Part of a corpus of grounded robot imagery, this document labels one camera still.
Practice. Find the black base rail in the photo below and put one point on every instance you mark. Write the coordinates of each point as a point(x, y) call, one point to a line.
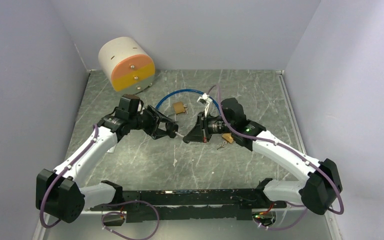
point(241, 204)

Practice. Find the black padlock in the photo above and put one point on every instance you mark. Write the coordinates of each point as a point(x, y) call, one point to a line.
point(171, 129)

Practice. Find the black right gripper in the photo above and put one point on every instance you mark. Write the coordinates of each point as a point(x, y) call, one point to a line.
point(200, 133)

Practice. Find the long shackle brass padlock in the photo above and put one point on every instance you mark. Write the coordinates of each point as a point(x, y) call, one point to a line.
point(227, 137)

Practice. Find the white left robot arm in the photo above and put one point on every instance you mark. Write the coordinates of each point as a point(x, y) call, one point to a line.
point(59, 192)

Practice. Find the blue cable lock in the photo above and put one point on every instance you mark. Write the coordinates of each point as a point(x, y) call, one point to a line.
point(187, 94)

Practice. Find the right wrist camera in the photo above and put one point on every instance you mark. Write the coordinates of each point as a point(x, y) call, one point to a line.
point(205, 100)

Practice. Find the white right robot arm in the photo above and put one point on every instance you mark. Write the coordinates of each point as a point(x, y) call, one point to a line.
point(318, 182)

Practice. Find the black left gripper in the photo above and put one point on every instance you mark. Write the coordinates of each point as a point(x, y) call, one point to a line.
point(155, 117)

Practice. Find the beige cylinder drawer box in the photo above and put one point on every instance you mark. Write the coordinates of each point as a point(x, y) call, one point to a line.
point(126, 65)

